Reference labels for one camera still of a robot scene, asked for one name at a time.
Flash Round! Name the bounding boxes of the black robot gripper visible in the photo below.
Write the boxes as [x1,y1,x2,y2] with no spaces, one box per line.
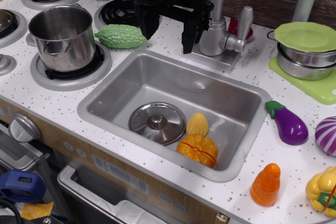
[133,0,214,54]

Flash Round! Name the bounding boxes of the silver toy faucet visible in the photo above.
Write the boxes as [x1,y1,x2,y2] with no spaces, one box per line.
[182,0,240,73]

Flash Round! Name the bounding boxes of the back right stove burner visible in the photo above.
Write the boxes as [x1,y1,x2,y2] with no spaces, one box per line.
[94,0,139,29]

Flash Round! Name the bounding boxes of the green toy bitter gourd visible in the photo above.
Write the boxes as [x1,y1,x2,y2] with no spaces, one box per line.
[94,24,148,49]

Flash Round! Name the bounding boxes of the red toy item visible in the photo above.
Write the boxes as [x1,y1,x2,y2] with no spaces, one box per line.
[227,18,253,39]

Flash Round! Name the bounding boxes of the steel pot lid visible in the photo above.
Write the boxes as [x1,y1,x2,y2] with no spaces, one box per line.
[128,102,186,145]

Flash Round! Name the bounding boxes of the steel cooking pot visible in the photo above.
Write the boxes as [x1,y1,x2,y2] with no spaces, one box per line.
[28,5,96,72]

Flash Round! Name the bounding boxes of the yellow toy corn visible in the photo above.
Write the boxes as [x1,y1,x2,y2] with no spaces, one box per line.
[186,112,209,136]

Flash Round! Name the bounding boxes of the front right stove burner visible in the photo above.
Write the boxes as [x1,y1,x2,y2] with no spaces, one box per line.
[30,42,112,91]

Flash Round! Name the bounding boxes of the orange toy pumpkin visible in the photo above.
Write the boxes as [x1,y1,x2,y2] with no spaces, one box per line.
[176,133,218,168]

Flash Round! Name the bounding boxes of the green plastic plate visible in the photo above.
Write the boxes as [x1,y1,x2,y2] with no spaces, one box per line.
[274,22,335,52]

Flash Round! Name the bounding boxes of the stacked steel bowls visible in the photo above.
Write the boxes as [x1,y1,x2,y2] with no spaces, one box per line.
[277,42,335,80]

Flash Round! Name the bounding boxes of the front left stove burner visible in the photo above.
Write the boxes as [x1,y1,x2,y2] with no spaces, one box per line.
[1,9,28,48]

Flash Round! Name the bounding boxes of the purple toy eggplant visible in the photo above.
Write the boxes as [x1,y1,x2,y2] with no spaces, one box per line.
[265,100,309,146]

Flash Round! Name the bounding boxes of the grey stove knob left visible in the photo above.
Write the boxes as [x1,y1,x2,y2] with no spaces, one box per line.
[0,54,17,76]

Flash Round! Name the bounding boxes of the green cutting board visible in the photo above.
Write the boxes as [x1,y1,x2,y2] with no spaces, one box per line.
[268,57,335,105]

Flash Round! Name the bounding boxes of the grey oven dial knob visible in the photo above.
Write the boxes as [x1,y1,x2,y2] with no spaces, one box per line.
[8,113,41,143]

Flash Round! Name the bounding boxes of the silver dishwasher door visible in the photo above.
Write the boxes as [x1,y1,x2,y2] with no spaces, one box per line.
[57,165,211,224]

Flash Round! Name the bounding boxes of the purple striped toy onion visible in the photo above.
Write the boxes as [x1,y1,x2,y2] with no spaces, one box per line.
[315,116,335,156]

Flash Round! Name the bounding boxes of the orange toy carrot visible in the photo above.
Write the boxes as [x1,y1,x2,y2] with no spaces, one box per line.
[250,163,281,207]

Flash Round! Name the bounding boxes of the silver oven door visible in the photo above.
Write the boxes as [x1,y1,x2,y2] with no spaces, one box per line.
[1,121,73,220]

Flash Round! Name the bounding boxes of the yellow toy bell pepper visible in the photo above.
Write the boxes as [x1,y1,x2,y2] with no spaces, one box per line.
[305,166,335,218]

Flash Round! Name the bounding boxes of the blue clamp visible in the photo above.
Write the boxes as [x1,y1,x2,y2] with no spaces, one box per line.
[1,169,47,203]

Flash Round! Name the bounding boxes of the yellow tape piece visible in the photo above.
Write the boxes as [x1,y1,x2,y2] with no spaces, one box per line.
[20,202,54,220]

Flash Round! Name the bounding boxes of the silver faucet handle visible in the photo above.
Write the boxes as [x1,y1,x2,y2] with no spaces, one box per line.
[225,6,254,52]

